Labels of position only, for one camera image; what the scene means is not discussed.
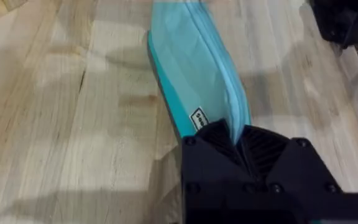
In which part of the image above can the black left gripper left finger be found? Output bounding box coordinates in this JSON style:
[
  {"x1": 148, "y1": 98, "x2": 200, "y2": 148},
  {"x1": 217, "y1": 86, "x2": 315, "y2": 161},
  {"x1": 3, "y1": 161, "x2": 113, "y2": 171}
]
[{"x1": 181, "y1": 119, "x2": 256, "y2": 224}]

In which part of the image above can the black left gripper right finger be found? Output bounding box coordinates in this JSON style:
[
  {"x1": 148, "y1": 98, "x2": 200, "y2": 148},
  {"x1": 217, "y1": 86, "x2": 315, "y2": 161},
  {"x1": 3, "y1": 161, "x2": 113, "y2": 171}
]
[{"x1": 237, "y1": 124, "x2": 344, "y2": 224}]

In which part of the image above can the teal soft zip bag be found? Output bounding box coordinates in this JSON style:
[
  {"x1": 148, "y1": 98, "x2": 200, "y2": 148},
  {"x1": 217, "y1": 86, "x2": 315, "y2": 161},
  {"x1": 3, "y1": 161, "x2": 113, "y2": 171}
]
[{"x1": 147, "y1": 0, "x2": 252, "y2": 146}]

